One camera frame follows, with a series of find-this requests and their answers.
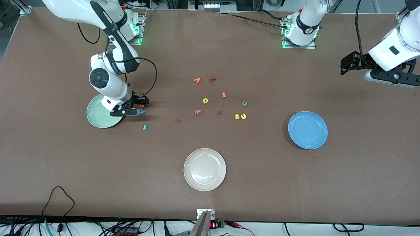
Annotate thin black cable loop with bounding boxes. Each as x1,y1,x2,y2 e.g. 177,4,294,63
41,186,75,230

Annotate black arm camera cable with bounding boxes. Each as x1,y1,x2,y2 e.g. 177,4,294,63
355,0,365,56
77,21,158,97

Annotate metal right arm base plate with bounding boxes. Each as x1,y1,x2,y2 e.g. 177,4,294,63
126,13,145,45

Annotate red alligator clip lead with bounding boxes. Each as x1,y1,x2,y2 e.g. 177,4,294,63
226,221,256,236

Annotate white device with lights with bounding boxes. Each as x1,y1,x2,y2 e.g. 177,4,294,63
189,0,237,12

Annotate grey metal camera post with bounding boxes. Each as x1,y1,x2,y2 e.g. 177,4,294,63
190,210,211,236

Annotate light green plate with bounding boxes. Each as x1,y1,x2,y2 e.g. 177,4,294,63
86,93,125,128

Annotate blue plate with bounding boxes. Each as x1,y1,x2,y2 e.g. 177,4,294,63
288,111,328,150

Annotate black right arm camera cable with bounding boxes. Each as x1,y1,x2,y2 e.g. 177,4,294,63
77,21,158,97

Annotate beige plate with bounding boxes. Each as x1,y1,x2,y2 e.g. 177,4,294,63
183,148,227,192

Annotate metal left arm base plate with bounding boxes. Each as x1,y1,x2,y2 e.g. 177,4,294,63
282,16,316,49

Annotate long black table cable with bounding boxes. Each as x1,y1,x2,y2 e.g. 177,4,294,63
217,11,289,29

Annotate black flat cable loop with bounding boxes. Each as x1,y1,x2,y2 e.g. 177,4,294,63
333,223,365,232

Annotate short black table cable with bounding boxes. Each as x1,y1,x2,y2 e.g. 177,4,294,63
259,9,286,21

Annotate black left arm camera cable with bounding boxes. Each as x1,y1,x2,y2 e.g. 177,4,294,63
355,0,365,56

